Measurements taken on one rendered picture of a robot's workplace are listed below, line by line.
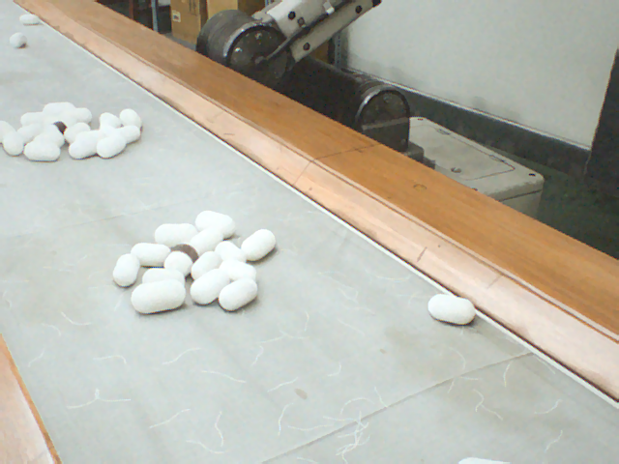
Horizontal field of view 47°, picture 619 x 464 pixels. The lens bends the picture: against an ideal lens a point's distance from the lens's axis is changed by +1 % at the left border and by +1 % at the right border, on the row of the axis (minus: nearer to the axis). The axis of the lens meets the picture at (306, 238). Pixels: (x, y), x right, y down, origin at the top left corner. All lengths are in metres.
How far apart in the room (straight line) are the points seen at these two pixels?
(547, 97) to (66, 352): 2.46
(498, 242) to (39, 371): 0.35
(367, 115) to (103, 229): 0.79
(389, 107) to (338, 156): 0.65
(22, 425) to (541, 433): 0.29
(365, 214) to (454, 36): 2.44
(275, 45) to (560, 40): 1.71
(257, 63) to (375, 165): 0.51
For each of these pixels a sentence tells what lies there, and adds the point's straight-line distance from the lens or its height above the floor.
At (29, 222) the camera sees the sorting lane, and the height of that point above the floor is 0.74.
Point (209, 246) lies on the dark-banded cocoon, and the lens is 0.58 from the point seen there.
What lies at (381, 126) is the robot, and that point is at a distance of 1.35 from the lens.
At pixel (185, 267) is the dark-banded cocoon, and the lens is 0.54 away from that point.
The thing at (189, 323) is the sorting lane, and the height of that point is 0.74.
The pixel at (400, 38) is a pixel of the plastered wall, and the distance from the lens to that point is 3.25.
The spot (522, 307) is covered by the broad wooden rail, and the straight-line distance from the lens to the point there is 0.52.
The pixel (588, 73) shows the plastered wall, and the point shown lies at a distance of 2.71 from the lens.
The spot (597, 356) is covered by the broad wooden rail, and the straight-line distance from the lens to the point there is 0.49.
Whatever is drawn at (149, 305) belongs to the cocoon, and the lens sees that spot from 0.51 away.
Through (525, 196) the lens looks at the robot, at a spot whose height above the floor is 0.45.
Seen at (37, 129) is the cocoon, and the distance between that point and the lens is 0.85.
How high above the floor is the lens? 1.03
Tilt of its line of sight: 29 degrees down
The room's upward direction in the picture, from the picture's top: 1 degrees clockwise
